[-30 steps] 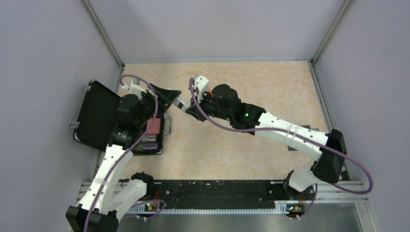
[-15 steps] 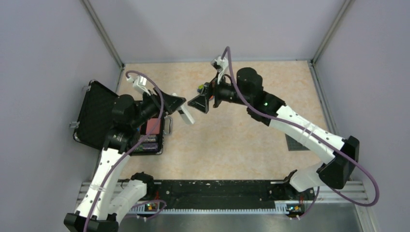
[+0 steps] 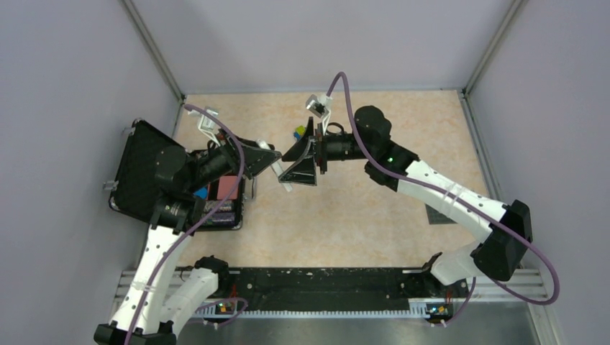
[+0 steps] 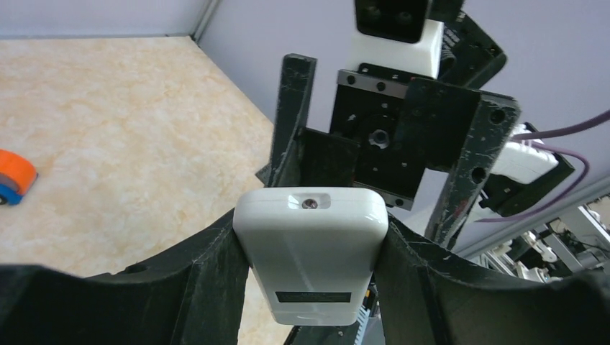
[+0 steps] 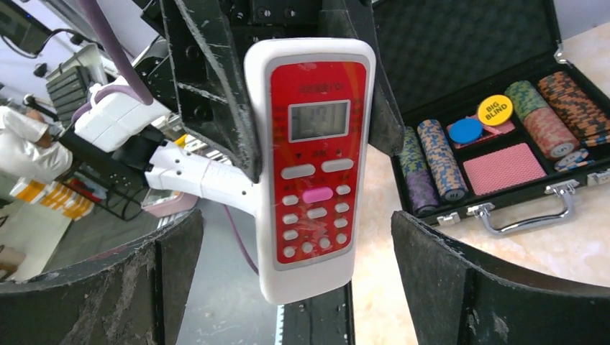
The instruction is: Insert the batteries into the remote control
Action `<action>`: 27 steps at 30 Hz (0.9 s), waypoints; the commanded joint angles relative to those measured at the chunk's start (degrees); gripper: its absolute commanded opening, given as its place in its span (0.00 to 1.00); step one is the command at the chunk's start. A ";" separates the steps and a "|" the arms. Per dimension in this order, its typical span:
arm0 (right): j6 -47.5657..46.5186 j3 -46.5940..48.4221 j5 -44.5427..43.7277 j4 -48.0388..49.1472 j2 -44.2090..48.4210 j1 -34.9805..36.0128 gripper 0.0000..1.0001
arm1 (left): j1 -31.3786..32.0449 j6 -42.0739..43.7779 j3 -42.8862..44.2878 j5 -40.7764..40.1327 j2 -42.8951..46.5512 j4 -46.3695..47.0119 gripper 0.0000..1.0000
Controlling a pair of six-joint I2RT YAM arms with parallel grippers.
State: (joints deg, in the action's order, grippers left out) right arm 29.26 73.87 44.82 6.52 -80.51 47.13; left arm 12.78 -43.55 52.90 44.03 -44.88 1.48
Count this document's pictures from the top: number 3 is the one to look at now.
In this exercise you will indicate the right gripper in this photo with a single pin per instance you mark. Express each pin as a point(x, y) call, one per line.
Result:
point(303, 172)

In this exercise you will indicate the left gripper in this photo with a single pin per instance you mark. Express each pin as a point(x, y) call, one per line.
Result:
point(255, 159)

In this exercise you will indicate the white remote control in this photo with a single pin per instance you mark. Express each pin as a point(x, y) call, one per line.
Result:
point(276, 166)

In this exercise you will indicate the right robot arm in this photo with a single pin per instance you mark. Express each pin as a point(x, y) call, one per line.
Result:
point(494, 253)

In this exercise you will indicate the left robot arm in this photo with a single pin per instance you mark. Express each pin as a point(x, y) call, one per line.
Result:
point(148, 314)

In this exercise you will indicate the colourful toy car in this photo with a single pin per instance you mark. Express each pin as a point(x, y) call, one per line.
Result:
point(299, 132)

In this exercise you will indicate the black open case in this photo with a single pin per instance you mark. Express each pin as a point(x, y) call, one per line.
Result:
point(161, 183)

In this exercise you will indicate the grey brick baseplate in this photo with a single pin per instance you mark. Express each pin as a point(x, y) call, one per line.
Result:
point(437, 218)

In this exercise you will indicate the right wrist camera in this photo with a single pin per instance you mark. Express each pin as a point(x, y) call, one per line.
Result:
point(321, 107)

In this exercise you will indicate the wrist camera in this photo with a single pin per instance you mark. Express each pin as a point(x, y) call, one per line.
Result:
point(205, 123)
point(321, 107)

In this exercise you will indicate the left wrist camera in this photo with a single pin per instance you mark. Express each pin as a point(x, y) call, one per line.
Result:
point(205, 123)

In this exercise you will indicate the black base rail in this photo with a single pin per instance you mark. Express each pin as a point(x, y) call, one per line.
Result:
point(331, 293)

